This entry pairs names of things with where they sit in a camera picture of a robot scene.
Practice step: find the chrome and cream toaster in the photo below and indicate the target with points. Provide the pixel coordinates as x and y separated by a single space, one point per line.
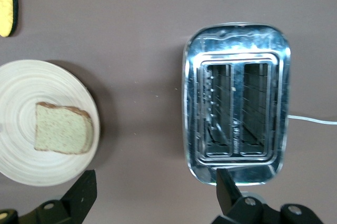
237 42

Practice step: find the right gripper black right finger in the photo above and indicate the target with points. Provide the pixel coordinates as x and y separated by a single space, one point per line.
229 197

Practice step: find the brown bread slice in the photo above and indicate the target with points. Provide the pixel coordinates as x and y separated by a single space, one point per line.
63 129

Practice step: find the brown table cover cloth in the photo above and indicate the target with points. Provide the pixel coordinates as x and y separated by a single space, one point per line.
131 23

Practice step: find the yellow quilted oven mitt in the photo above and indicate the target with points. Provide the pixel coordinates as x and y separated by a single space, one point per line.
5 2

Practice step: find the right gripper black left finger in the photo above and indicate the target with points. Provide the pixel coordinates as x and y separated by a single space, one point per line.
79 197

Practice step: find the round light wooden plate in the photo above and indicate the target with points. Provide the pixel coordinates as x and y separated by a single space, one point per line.
52 81

